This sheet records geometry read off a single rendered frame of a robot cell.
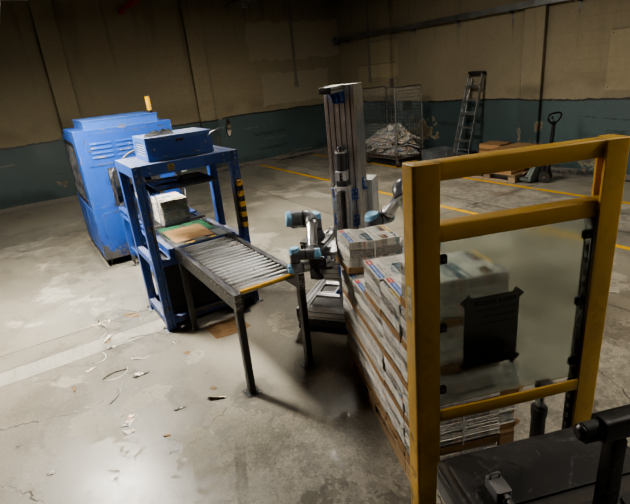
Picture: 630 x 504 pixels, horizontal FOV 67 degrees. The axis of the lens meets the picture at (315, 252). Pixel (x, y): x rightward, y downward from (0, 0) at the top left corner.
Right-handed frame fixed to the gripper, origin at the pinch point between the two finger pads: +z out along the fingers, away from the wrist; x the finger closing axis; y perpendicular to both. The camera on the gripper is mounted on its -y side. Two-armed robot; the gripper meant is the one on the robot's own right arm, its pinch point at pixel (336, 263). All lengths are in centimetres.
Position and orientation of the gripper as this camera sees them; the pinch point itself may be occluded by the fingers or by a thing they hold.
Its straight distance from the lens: 337.6
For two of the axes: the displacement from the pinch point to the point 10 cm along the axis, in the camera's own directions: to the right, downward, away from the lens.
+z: 9.7, -1.7, 1.8
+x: -2.3, -3.3, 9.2
